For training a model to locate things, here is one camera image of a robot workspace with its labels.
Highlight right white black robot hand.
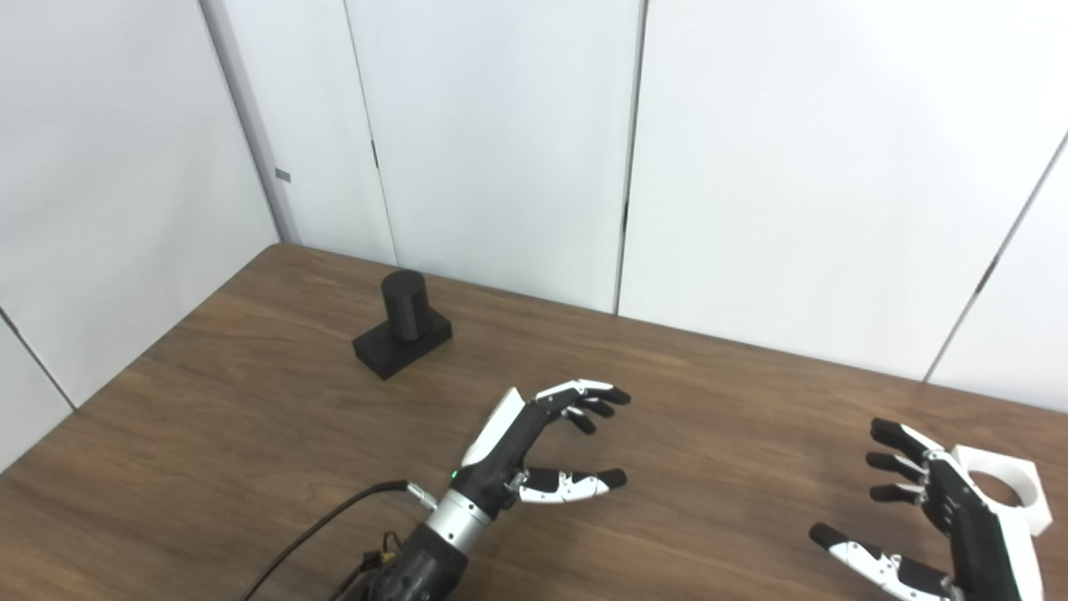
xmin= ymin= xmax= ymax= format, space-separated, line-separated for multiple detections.
xmin=808 ymin=417 xmax=1045 ymax=601

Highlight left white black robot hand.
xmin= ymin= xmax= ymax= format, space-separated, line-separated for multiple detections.
xmin=451 ymin=380 xmax=632 ymax=512

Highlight white square piece with hole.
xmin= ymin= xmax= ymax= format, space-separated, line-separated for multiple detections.
xmin=951 ymin=445 xmax=1054 ymax=537

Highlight black peg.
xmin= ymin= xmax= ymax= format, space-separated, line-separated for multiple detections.
xmin=352 ymin=269 xmax=454 ymax=381

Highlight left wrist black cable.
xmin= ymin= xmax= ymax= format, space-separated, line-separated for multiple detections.
xmin=240 ymin=479 xmax=441 ymax=601

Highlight grey wall corner post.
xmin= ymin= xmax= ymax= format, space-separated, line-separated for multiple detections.
xmin=200 ymin=0 xmax=300 ymax=245

